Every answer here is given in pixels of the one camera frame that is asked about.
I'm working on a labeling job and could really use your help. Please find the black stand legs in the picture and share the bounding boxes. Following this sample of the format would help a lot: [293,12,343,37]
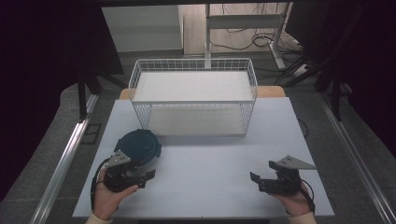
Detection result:
[279,55,353,122]
[77,70,128,123]

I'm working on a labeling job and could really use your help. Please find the person's right hand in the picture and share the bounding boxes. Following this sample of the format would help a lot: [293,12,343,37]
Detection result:
[270,182,313,217]

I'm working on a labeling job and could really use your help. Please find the white power strip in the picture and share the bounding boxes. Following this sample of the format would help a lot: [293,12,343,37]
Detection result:
[292,63,313,77]

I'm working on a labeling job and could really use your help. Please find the white panel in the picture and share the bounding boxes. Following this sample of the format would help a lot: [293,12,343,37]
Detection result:
[102,4,185,54]

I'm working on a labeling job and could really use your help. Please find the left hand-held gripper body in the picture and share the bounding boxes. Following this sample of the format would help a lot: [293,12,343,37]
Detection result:
[103,150,148,193]

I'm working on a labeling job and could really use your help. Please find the black floor cables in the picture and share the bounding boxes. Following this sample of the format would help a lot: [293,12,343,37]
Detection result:
[208,3,304,52]

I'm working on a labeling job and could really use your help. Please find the dark curtain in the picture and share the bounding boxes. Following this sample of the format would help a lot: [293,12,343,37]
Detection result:
[0,0,125,200]
[285,0,396,157]

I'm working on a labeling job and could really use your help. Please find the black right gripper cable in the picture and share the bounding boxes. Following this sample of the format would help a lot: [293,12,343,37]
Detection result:
[299,178,316,215]

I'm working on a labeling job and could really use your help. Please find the black rectangular floor frame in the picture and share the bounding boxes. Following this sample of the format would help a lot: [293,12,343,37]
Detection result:
[81,123,103,146]

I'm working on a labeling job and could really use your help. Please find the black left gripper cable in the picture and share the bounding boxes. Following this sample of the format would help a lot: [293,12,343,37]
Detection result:
[90,158,109,211]

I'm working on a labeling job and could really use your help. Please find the white wire shelf rack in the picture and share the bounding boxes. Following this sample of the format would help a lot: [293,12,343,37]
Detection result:
[128,58,259,138]

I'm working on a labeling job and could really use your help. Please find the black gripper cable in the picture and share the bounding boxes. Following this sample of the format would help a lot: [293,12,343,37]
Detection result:
[299,178,316,215]
[90,158,109,211]

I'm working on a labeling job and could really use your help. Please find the person's left hand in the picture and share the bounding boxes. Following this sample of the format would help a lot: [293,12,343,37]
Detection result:
[92,169,140,221]

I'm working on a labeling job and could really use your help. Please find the dark teal round bowl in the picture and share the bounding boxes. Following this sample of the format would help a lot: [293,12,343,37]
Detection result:
[113,129,163,178]

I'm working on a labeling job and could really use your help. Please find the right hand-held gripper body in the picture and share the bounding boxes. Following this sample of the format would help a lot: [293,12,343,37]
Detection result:
[257,155,318,197]

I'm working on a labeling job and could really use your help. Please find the aluminium rail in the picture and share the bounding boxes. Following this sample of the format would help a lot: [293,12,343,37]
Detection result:
[317,92,396,224]
[29,93,99,224]

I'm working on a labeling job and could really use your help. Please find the white metal desk frame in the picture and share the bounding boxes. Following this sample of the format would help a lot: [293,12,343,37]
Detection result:
[205,3,293,70]

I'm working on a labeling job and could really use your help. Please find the thin black cable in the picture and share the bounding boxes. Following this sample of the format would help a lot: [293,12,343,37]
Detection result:
[297,117,310,140]

